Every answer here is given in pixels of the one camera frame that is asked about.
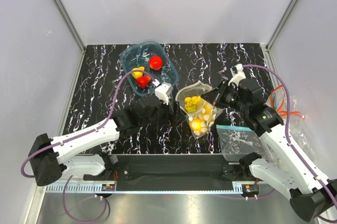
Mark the teal plastic food container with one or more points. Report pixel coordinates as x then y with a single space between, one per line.
139 55

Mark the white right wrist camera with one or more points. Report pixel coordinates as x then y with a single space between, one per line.
237 74

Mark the slotted cable duct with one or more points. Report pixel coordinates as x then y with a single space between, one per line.
147 188

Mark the yellow banana bunch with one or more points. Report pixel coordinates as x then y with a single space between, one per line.
191 103

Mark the white dotted zip bag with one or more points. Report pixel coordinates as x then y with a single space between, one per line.
205 110

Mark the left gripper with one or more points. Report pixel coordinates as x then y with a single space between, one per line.
167 111

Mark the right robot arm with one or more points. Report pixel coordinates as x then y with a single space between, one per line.
309 191

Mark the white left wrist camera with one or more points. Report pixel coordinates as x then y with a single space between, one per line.
163 91

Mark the teal zipper clear bag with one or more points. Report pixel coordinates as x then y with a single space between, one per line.
237 142

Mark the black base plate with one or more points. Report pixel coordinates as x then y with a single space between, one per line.
173 169

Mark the red tomato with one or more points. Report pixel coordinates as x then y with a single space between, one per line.
155 63

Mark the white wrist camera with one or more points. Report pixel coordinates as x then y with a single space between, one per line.
163 91
237 74

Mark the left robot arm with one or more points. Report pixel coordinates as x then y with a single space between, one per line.
51 158

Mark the small yellow fruit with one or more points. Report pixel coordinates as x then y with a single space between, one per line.
137 75

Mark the orange zipper clear bag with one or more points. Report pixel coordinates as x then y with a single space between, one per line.
278 101

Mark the yellow lemon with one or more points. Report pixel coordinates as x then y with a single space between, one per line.
198 126

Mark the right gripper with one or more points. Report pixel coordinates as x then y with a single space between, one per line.
213 96

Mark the red pepper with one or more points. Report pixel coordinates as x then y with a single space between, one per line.
143 81

